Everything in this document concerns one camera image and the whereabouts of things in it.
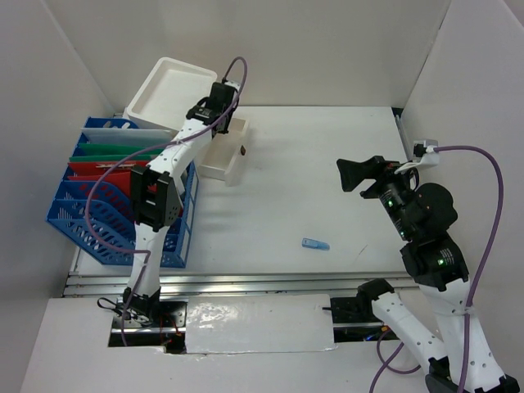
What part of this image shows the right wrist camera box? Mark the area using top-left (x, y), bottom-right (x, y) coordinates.
top-left (395, 139), bottom-right (440, 174)

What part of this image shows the red file folder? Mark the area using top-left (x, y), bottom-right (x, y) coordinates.
top-left (64, 159), bottom-right (182, 207)

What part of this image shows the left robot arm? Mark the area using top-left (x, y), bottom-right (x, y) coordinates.
top-left (123, 79), bottom-right (243, 327)

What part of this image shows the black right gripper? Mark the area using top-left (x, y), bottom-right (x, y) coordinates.
top-left (335, 151), bottom-right (420, 238)

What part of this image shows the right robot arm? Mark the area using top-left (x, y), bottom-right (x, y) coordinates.
top-left (337, 156), bottom-right (520, 392)

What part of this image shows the green clip file folder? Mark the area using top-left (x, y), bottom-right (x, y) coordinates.
top-left (69, 143), bottom-right (142, 162)

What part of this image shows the white foam drawer box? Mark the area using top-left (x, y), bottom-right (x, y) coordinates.
top-left (124, 57), bottom-right (249, 187)

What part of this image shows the aluminium mounting rail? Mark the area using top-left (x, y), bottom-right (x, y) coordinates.
top-left (63, 273), bottom-right (417, 297)

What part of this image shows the white cover panel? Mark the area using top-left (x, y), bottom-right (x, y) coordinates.
top-left (185, 294), bottom-right (337, 355)

